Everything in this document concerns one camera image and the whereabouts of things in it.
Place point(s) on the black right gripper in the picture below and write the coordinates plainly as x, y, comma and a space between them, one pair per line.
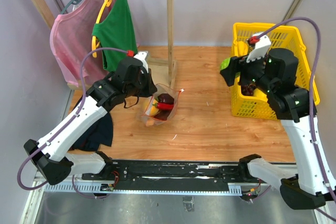
235, 65

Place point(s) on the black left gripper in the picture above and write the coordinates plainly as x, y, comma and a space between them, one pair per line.
150, 88

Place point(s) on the green custard apple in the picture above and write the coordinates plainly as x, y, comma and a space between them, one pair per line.
225, 63

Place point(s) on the dark purple bell pepper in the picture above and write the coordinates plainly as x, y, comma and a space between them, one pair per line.
165, 98

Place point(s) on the yellow peach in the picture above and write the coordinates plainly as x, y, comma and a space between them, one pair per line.
149, 107

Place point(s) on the red chili pepper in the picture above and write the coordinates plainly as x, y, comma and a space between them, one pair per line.
164, 106

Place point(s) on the clear zip top bag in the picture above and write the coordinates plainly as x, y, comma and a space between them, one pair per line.
163, 116

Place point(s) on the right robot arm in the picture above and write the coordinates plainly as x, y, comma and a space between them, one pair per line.
275, 75

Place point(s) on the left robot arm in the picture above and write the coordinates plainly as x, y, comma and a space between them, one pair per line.
49, 154

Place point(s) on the green tank top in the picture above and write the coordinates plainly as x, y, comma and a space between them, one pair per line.
116, 31

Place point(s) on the dark grape bunch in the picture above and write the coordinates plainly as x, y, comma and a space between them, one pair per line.
248, 90

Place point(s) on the yellow bell pepper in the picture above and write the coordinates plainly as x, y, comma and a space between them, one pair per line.
242, 49

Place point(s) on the yellow lemon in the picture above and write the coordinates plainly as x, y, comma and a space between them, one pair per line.
258, 94

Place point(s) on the dark navy cloth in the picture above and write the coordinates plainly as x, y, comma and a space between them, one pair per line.
100, 133

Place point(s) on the pink shirt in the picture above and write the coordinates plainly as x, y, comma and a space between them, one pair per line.
71, 36

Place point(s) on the yellow hanger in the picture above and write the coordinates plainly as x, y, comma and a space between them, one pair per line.
103, 12

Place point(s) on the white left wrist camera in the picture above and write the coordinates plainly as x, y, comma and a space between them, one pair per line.
141, 56

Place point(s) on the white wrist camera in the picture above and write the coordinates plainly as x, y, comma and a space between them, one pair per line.
141, 56
261, 47

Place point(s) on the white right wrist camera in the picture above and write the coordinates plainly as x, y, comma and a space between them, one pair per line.
261, 47

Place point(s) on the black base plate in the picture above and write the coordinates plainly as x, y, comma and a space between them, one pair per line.
174, 176

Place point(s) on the aluminium rail frame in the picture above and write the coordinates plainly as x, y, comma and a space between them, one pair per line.
251, 190

